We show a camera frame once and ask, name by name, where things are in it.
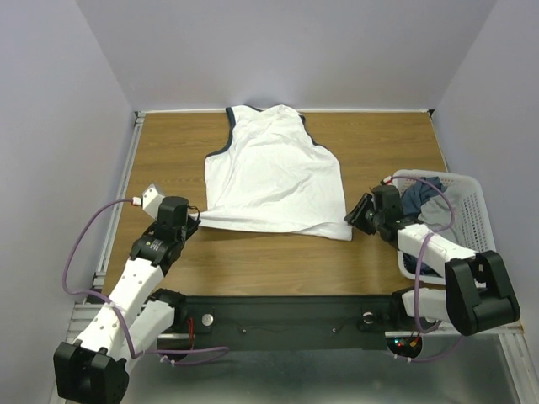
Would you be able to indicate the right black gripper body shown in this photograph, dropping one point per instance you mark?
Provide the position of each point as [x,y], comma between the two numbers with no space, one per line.
[363,211]

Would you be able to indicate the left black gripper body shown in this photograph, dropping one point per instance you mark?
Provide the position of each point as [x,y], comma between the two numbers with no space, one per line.
[189,230]

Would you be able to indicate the white graphic tank top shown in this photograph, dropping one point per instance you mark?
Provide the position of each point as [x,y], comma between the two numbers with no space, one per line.
[272,176]

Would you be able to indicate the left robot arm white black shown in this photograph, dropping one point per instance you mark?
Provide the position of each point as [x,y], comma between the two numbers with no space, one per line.
[96,366]

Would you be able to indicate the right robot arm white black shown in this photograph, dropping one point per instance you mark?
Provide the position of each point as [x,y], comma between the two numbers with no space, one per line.
[477,293]

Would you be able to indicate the navy blue tank top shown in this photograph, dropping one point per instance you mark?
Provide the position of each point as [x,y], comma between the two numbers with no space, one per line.
[413,198]

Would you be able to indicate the grey tank top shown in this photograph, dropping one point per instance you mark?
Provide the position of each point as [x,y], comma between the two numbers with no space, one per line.
[437,216]

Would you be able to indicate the white plastic laundry basket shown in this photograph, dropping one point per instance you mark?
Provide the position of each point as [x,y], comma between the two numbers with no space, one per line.
[462,192]

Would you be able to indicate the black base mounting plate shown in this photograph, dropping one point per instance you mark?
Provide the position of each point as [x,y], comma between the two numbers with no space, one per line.
[271,323]

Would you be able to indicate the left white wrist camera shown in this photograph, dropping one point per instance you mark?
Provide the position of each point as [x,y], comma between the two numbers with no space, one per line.
[150,200]

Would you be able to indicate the aluminium frame rail left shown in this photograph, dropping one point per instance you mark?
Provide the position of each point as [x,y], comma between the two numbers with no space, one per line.
[103,262]

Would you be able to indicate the aluminium frame rail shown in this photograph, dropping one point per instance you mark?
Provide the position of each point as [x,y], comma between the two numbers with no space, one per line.
[83,314]
[103,262]

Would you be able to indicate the aluminium frame rail front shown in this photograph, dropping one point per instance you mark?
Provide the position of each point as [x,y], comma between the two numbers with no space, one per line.
[83,314]

